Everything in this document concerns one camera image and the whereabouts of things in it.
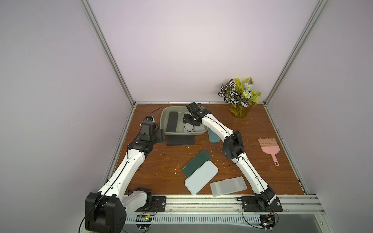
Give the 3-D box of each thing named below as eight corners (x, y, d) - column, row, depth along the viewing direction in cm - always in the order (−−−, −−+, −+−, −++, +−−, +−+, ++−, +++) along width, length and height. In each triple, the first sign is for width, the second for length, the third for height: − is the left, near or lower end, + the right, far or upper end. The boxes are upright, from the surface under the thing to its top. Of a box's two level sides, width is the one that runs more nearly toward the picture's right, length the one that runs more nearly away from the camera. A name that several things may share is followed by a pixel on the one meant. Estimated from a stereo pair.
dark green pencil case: (188, 179, 83) (188, 177, 82) (180, 169, 87) (180, 168, 85) (211, 158, 92) (212, 156, 90) (203, 150, 95) (204, 148, 93)
